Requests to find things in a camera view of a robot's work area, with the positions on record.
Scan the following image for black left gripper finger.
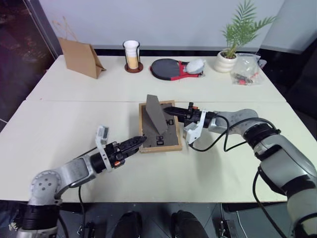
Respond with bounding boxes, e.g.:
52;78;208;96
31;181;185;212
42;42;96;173
123;138;147;157
118;135;148;149

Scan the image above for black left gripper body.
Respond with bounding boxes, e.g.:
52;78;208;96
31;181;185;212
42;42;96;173
105;141;129;169

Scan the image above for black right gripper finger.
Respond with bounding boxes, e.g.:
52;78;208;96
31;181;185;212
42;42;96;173
163;106;189;114
165;111;186;119

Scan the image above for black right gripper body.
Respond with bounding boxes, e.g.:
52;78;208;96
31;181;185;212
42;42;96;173
177;102;202;125

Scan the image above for wooden picture frame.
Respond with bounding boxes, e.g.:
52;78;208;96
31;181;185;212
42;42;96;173
138;94;183;154

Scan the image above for black and red paddles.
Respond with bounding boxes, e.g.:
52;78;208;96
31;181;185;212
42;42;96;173
149;58;206;82

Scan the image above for white grey cloth bundle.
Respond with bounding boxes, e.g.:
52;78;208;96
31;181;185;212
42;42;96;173
185;59;207;75

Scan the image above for cup stack in holder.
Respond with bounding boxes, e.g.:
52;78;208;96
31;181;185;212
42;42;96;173
122;41;145;74

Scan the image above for white ribbed plant pot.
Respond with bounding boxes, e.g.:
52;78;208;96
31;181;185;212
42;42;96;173
213;51;238;73

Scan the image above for stack of white paper cups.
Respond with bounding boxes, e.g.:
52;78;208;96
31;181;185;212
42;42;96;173
123;40;140;70

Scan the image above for clear plastic bag of parts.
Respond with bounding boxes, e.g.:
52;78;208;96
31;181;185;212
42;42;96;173
231;53;267;87

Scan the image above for dark rounded shape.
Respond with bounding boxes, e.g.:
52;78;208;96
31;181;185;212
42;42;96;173
170;210;209;238

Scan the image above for brown paper bag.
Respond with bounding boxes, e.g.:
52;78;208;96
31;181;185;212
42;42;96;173
57;37;107;80

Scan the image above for green palm plant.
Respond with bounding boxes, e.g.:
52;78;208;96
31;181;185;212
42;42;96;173
220;0;277;59

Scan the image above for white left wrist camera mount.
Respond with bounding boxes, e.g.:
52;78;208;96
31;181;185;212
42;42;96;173
95;125;117;174

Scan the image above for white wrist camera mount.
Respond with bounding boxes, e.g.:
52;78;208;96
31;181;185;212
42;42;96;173
95;125;117;174
182;108;208;145

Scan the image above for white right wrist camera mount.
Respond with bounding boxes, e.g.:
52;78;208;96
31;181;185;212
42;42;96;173
182;108;208;145

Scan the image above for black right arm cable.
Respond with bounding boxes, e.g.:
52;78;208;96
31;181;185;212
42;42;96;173
189;113;289;238

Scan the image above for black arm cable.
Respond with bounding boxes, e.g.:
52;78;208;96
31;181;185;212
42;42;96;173
189;113;289;238
57;185;88;238

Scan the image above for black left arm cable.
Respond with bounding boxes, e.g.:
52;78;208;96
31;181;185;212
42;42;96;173
57;185;88;238

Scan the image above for metal table bracket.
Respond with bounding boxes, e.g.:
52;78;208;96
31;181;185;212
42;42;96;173
216;217;239;238
76;221;97;238

